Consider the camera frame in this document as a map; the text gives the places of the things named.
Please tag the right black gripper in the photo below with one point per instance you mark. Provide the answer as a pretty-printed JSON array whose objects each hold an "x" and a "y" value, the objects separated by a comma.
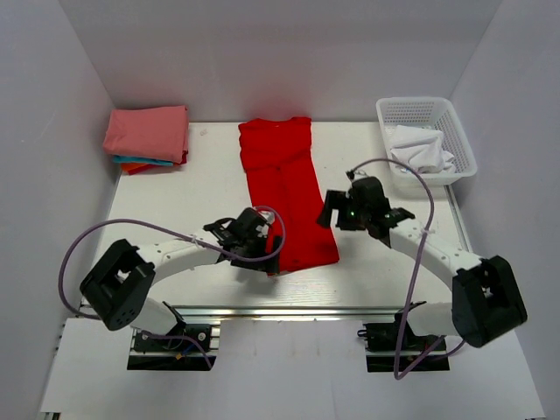
[{"x": 337, "y": 200}]

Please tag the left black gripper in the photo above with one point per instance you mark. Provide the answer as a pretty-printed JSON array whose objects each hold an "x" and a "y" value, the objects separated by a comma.
[{"x": 269, "y": 264}]

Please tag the red t shirt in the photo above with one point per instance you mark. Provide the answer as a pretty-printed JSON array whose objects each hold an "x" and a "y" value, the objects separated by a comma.
[{"x": 277, "y": 159}]

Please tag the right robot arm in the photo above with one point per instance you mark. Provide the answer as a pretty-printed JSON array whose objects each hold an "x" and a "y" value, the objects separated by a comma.
[{"x": 485, "y": 301}]

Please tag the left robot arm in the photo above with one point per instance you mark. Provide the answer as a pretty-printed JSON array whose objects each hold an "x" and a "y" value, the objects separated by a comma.
[{"x": 117, "y": 287}]

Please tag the white crumpled t shirt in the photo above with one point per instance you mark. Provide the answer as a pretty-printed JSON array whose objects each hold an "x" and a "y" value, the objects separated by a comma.
[{"x": 421, "y": 149}]

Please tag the white plastic basket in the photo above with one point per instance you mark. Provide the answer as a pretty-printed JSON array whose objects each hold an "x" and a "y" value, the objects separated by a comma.
[{"x": 427, "y": 113}]

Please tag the orange folded t shirt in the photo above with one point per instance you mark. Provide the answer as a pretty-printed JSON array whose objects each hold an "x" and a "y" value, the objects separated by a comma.
[{"x": 135, "y": 168}]

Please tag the pink folded t shirt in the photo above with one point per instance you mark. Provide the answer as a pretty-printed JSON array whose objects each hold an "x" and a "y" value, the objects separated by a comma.
[{"x": 153, "y": 133}]

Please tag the teal folded t shirt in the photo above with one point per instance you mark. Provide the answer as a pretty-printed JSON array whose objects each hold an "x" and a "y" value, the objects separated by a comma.
[{"x": 140, "y": 160}]

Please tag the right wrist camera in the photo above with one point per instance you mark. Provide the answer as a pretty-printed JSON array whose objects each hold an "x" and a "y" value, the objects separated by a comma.
[{"x": 354, "y": 175}]

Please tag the aluminium rail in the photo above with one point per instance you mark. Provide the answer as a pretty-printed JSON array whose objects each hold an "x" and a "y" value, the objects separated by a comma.
[{"x": 285, "y": 312}]

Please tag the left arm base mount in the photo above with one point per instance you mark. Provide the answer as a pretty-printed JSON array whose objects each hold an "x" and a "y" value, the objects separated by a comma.
[{"x": 175, "y": 355}]

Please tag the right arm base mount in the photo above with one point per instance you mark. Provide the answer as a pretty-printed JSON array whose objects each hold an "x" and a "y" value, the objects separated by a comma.
[{"x": 380, "y": 345}]

